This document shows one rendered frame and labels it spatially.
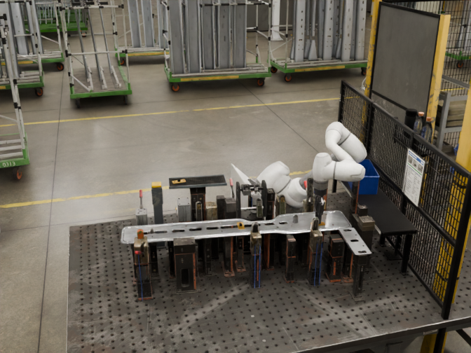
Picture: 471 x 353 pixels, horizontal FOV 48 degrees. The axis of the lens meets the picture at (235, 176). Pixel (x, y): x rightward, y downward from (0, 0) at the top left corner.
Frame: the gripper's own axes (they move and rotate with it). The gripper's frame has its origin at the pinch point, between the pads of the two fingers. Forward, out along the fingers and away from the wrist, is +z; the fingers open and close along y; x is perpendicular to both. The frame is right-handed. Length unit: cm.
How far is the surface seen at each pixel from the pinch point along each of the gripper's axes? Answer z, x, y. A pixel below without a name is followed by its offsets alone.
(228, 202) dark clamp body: -3, 52, 22
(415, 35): -71, -148, 199
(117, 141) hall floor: 105, 151, 434
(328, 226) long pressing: 4.6, -5.5, -3.6
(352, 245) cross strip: 4.6, -12.7, -26.3
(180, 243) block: 2, 84, -14
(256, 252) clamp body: 10.1, 40.7, -16.8
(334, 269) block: 25.8, -6.4, -17.9
